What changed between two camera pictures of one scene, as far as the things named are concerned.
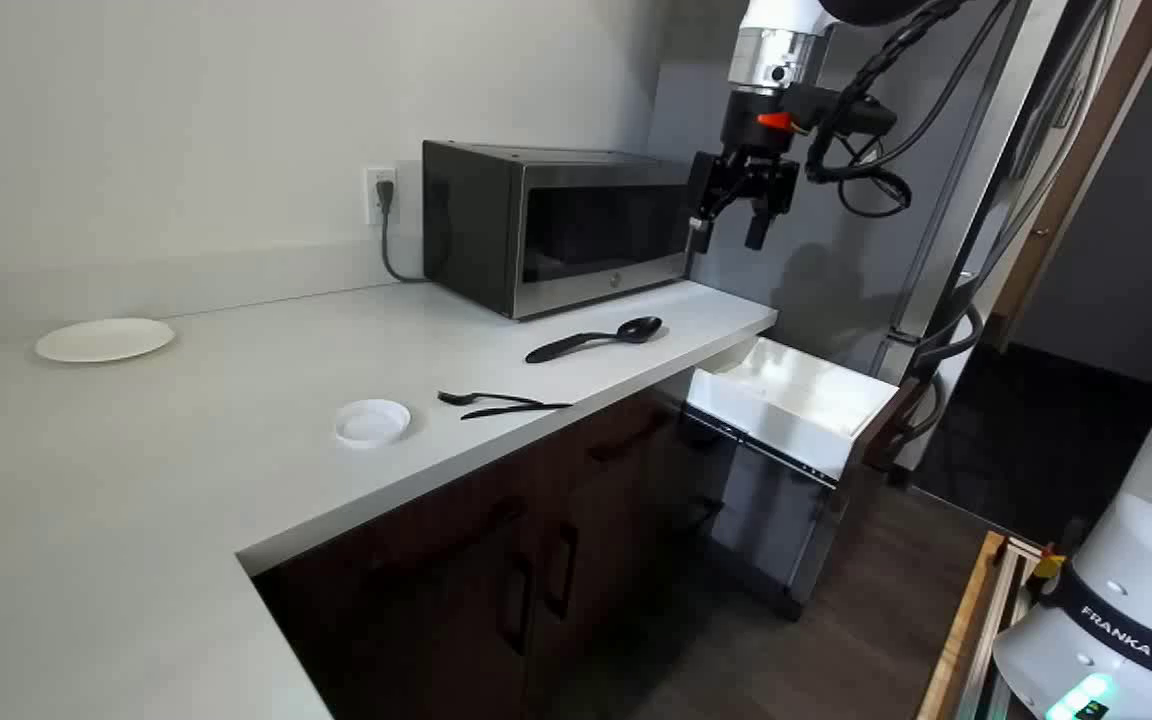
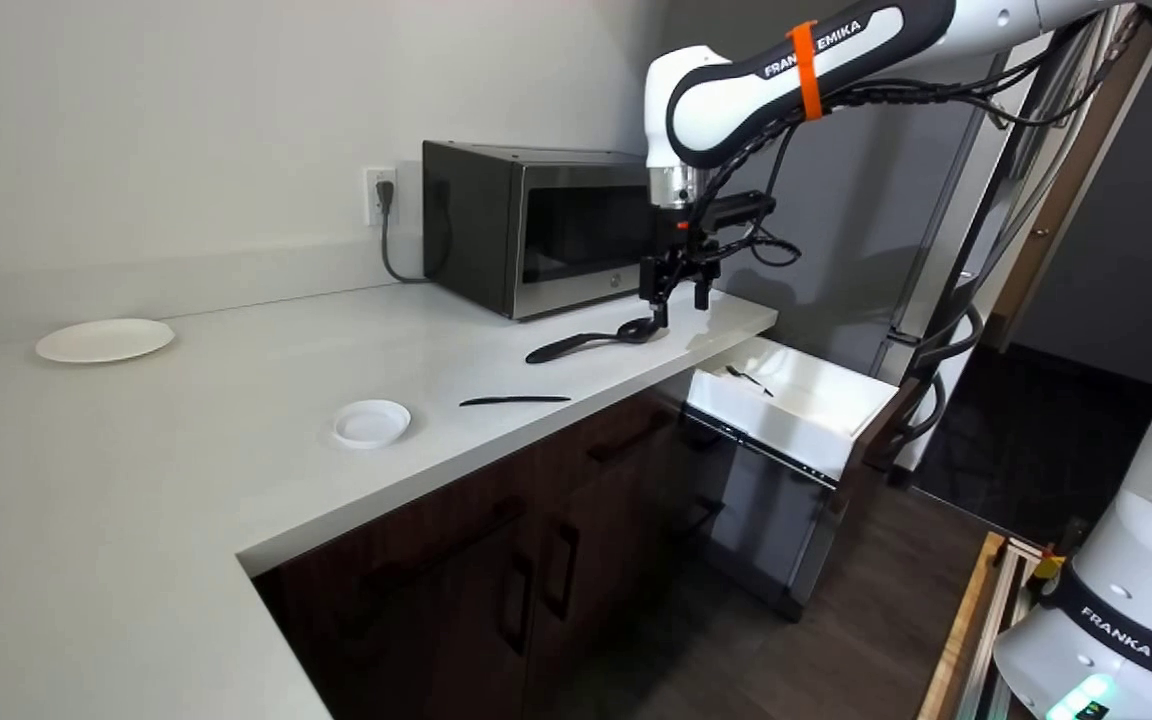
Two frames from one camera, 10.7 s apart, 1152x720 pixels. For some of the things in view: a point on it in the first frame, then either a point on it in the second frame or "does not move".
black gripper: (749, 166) → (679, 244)
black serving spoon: (624, 335) does not move
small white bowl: (369, 420) does not move
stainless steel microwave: (543, 226) does not move
